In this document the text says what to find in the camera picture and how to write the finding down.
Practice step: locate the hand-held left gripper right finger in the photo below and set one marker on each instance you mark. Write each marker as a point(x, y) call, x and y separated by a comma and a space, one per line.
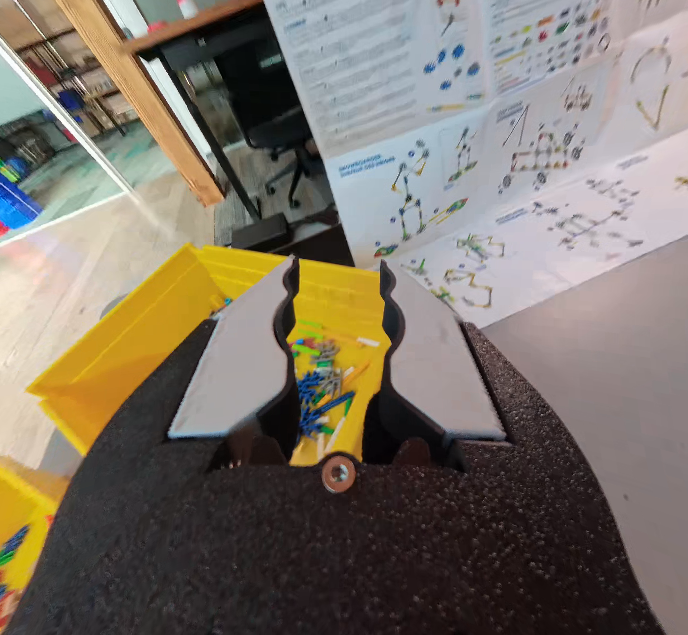
point(435, 377)

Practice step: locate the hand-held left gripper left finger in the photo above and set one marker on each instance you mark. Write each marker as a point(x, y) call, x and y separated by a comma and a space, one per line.
point(236, 371)

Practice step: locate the pile of colourful building pieces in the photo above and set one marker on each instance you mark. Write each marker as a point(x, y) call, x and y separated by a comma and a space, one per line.
point(322, 382)

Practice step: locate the grey desk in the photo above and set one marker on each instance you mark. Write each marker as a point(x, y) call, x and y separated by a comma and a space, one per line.
point(591, 377)

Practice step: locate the black office chair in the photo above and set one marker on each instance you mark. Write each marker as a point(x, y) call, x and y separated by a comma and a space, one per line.
point(269, 124)

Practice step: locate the blue crate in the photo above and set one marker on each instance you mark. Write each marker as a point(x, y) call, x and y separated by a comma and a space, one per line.
point(19, 205)

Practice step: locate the folded paper instruction sheet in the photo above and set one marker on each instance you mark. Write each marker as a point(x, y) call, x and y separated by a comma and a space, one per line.
point(376, 81)

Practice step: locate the brown table with black legs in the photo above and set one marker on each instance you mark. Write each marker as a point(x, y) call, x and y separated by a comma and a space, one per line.
point(215, 14)

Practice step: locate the white bottle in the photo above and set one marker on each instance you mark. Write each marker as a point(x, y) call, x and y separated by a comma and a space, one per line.
point(184, 0)

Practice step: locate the wooden post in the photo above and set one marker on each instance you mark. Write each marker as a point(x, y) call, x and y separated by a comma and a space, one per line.
point(134, 81)

